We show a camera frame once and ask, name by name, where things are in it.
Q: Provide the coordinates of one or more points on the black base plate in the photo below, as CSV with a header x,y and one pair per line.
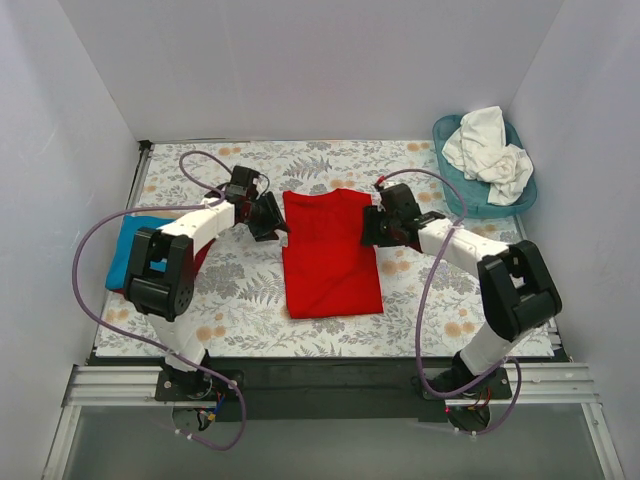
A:
x,y
330,388

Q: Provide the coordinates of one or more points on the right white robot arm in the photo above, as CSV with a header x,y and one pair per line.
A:
x,y
517,291

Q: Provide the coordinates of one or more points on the folded dark red t-shirt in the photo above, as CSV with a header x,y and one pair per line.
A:
x,y
200,257

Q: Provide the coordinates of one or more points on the white crumpled t-shirt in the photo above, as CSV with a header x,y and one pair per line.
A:
x,y
479,149

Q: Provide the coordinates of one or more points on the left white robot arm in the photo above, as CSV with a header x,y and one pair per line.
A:
x,y
161,272

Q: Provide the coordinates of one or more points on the floral table mat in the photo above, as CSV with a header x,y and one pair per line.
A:
x,y
238,308

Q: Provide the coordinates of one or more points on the aluminium frame rail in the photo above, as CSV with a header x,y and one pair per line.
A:
x,y
110,426

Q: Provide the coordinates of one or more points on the teal plastic basket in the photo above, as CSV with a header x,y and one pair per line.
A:
x,y
475,194

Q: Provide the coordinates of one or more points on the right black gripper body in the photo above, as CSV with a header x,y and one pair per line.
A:
x,y
373,226

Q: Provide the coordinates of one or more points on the folded blue t-shirt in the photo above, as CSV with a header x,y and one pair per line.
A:
x,y
130,225

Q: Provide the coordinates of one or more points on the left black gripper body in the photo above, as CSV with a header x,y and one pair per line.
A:
x,y
267,215

